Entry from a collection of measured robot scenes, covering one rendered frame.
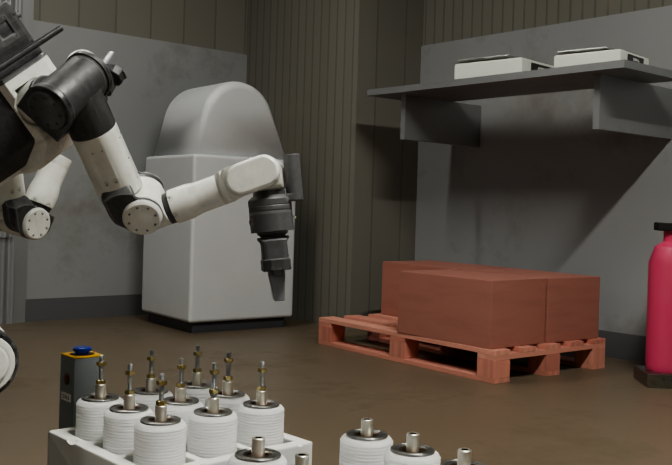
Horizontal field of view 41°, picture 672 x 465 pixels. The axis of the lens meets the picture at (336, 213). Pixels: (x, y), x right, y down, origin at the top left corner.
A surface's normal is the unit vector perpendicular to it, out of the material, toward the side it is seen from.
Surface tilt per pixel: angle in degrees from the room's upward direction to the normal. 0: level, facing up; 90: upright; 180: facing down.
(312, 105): 90
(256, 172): 89
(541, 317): 90
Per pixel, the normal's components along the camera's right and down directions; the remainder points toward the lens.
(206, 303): 0.61, 0.03
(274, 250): 0.14, -0.04
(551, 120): -0.76, -0.02
